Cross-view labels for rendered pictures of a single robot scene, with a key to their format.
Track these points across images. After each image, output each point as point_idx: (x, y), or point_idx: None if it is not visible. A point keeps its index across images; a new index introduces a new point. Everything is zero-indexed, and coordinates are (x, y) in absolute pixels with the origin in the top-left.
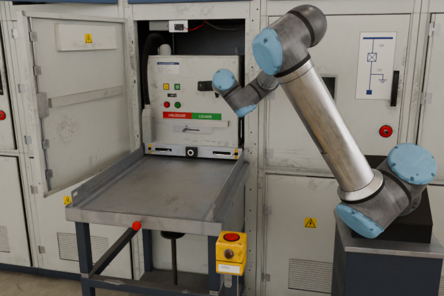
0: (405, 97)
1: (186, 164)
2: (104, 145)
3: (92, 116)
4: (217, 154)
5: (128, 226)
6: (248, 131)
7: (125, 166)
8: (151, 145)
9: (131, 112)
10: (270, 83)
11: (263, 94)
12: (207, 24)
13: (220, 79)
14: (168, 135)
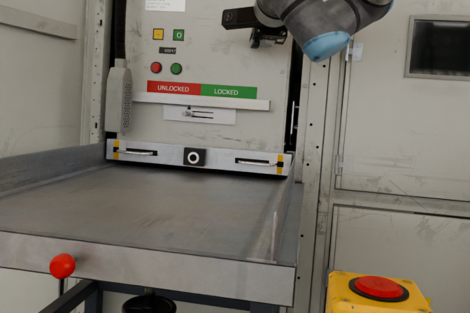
0: None
1: (184, 177)
2: (26, 125)
3: (7, 60)
4: (244, 163)
5: (42, 272)
6: (305, 123)
7: (62, 168)
8: (119, 142)
9: (88, 79)
10: None
11: (364, 18)
12: None
13: None
14: (154, 126)
